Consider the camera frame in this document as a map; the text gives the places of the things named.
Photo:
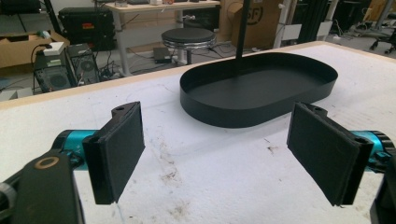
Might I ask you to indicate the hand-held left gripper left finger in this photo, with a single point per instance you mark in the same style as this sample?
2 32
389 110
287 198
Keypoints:
116 152

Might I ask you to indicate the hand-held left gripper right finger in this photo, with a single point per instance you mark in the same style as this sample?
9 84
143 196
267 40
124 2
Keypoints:
327 152

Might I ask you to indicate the black oval metal tray stand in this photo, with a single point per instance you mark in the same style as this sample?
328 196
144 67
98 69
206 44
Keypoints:
258 90

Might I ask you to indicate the black computer tower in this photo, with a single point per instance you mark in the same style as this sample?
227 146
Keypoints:
67 70

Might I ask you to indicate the black flat box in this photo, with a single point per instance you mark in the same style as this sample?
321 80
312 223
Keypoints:
162 55

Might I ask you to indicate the white power adapter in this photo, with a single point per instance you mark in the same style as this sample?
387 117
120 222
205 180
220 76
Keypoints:
53 48

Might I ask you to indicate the black equipment case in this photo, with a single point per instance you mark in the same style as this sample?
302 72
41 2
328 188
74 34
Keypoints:
85 28

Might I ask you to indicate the round black stool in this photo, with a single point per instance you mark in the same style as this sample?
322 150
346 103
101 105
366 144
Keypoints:
188 40

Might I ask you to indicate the brown cardboard box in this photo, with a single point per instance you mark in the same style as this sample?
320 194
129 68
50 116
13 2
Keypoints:
21 49

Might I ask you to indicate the light wooden desk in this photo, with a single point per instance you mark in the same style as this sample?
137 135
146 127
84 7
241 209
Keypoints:
149 9

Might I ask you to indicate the large printed cardboard box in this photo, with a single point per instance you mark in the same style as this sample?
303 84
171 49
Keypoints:
252 21

